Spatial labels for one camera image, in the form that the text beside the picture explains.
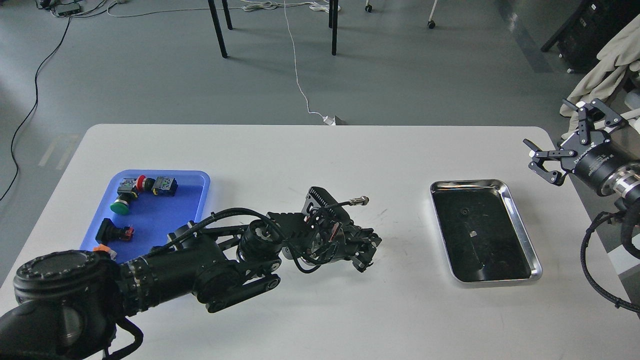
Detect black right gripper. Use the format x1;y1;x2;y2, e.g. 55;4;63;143
523;98;640;197

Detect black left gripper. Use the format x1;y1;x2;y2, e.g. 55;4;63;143
300;224;382;272

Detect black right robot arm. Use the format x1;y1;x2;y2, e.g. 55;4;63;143
523;98;640;313

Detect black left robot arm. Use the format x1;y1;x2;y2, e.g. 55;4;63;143
1;186;382;360

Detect silver metal tray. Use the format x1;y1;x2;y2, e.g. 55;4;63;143
430;178;543;287

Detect blue plastic tray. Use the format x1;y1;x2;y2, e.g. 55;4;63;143
78;169;211;264

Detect beige cloth on chair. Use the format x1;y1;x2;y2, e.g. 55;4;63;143
567;15;640;104

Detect black table legs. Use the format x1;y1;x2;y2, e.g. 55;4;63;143
207;0;340;59

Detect white cable on floor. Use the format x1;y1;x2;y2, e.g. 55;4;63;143
242;0;347;126

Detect red button black switch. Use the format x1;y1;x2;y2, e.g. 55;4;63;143
135;175;178;198

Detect green push button switch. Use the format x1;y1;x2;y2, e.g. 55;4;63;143
109;177;140;215

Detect orange white switch block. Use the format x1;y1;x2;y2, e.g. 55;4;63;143
93;243;117;260

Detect black red switch block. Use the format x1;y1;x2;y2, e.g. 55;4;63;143
94;218;135;245

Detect black cable on floor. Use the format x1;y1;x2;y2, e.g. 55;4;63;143
0;0;121;203

